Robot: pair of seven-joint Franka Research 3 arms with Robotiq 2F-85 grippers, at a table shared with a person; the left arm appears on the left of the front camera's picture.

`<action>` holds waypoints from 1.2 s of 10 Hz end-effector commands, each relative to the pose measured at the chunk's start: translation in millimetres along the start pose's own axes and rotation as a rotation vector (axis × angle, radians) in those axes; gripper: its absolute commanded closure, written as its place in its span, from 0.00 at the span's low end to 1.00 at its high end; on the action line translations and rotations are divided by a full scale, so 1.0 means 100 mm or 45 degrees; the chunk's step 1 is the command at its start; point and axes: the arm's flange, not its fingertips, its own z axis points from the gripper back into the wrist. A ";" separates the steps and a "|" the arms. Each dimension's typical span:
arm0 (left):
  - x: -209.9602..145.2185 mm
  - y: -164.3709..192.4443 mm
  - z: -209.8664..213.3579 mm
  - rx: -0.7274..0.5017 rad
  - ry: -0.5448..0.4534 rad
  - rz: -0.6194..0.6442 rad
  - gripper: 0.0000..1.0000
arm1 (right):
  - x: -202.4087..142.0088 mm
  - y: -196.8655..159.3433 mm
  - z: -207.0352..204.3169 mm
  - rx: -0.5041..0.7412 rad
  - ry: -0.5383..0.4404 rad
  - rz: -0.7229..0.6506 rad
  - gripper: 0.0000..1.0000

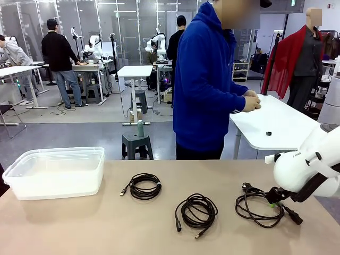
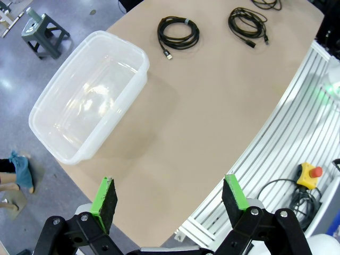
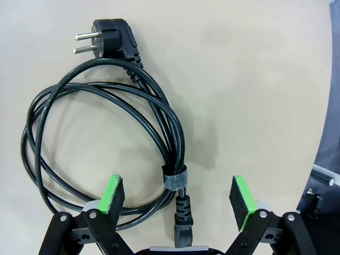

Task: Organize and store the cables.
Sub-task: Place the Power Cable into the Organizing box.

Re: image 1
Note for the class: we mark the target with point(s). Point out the large white table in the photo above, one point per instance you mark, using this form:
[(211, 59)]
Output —
[(279, 119)]

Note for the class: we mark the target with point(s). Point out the man in grey hoodie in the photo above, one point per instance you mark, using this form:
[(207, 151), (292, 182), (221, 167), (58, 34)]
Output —
[(16, 57)]

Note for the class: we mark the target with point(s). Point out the person in blue hoodie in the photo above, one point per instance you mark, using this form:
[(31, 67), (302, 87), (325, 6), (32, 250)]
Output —
[(202, 79)]

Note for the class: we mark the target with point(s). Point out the man in black sweater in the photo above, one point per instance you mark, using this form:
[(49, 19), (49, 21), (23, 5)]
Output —
[(174, 45)]

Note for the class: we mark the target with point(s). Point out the person's left hand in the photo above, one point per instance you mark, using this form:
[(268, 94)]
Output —
[(251, 93)]

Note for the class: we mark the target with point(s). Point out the clear plastic storage bin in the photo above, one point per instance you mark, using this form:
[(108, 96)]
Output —
[(53, 183)]

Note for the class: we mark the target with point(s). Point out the wooden shoe rack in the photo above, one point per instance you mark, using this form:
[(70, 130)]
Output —
[(240, 71)]

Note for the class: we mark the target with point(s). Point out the red shawl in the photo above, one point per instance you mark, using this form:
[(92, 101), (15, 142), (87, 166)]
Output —
[(281, 61)]

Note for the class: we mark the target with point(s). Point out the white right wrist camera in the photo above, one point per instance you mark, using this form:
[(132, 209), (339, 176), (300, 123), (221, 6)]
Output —
[(269, 159)]

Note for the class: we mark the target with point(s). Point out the clothes rack with garments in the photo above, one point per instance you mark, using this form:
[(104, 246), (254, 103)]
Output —
[(330, 43)]

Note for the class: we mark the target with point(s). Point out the workbench with robot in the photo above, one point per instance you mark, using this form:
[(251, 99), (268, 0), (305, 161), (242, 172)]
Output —
[(85, 67)]

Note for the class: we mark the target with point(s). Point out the man in black jacket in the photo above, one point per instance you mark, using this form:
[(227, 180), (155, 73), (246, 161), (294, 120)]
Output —
[(57, 50)]

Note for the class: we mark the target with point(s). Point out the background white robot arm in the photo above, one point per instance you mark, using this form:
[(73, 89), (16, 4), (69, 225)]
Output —
[(93, 43), (159, 42)]

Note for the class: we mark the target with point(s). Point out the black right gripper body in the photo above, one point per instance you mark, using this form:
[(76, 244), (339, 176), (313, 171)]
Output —
[(276, 195)]

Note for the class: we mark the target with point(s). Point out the black tripod stand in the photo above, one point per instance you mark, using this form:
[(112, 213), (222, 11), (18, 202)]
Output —
[(277, 37)]

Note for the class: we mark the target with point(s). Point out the black folding chair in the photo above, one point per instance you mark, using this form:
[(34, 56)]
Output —
[(5, 107)]

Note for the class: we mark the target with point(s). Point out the person's right hand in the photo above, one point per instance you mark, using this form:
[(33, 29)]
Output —
[(251, 105)]

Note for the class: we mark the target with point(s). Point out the small white standing desk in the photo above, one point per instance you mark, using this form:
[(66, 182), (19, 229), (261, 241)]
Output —
[(135, 71)]

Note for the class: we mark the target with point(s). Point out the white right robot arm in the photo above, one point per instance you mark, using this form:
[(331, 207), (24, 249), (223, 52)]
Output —
[(300, 170)]

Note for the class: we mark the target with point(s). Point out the dark grey plastic stool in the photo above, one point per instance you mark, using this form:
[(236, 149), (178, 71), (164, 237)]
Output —
[(135, 140)]

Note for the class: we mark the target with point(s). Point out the mannequin in grey shirt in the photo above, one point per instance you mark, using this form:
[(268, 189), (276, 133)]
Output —
[(308, 53)]

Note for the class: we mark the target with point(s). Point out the long white desk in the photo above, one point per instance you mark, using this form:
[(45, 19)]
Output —
[(16, 70)]

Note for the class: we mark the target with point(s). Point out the black camera stand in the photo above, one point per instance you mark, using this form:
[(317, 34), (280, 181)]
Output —
[(114, 53)]

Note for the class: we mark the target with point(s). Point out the white cylindrical machine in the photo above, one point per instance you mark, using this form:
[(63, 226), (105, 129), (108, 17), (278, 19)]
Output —
[(330, 106)]

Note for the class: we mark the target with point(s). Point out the person's left forearm blue sleeve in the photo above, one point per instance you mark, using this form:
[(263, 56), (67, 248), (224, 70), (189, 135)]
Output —
[(239, 90)]

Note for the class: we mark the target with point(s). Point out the person's right forearm blue sleeve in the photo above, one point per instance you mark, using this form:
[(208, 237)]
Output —
[(228, 105)]

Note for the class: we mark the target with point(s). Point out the green bottle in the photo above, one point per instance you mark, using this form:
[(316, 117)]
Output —
[(140, 128)]

